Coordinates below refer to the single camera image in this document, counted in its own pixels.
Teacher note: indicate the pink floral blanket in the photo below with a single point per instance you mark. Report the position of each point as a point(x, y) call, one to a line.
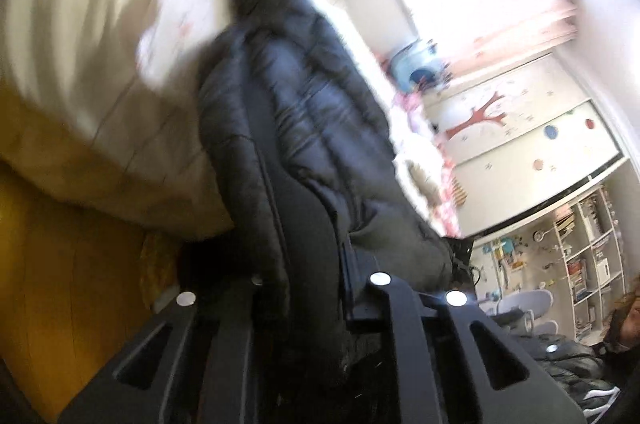
point(423, 170)

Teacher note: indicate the white bookshelf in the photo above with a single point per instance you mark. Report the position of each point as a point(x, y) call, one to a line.
point(575, 252)

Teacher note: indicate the white wardrobe with tree decal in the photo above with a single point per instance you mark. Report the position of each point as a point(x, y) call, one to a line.
point(523, 138)

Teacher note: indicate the right blue cartoon curtain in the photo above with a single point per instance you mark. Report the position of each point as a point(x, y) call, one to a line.
point(418, 67)

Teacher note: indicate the black puffer jacket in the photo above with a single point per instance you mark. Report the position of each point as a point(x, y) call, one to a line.
point(305, 166)

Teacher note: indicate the white cherry print bedsheet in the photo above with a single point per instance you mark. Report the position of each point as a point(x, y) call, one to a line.
point(98, 103)

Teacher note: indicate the person's head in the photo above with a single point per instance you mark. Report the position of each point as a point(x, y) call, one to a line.
point(623, 328)

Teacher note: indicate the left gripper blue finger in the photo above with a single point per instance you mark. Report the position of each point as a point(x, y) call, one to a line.
point(356, 268)

